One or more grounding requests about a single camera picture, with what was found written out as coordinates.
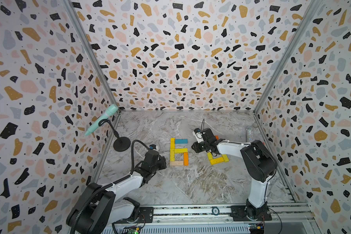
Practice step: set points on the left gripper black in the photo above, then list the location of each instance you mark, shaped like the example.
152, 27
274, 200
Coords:
163, 160

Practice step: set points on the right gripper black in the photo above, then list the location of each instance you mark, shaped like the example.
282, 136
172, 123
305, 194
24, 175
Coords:
196, 145

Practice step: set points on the yellow-green block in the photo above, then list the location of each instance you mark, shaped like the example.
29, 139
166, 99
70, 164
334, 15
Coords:
210, 156

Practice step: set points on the yellow block front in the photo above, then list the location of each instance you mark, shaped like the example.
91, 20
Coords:
217, 160

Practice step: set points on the yellow block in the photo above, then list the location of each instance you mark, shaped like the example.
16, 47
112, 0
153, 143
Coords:
180, 150
217, 160
172, 144
172, 155
225, 158

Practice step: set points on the beige wooden block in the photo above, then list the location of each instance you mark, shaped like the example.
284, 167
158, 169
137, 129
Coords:
176, 163

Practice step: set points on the orange block small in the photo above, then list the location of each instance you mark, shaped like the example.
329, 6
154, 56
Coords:
185, 159

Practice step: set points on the teal block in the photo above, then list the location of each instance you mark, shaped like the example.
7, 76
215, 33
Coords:
181, 141

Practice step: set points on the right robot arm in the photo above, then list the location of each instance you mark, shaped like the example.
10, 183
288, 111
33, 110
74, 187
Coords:
258, 161

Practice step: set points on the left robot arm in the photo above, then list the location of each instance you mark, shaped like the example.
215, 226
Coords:
100, 205

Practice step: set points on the black microphone stand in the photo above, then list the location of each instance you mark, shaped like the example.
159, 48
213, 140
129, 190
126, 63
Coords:
121, 144

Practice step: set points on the glitter tube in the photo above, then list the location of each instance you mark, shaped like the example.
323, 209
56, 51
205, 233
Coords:
249, 134

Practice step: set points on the mint green microphone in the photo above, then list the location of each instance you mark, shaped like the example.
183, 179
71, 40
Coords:
110, 111

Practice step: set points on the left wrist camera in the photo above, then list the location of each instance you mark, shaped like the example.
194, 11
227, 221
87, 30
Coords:
153, 147

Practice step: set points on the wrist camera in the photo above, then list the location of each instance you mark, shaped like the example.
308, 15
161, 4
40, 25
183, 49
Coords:
153, 147
198, 135

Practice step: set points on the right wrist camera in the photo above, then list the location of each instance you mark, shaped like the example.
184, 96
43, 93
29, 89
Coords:
198, 135

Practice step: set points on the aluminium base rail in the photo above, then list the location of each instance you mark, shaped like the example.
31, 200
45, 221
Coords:
279, 218

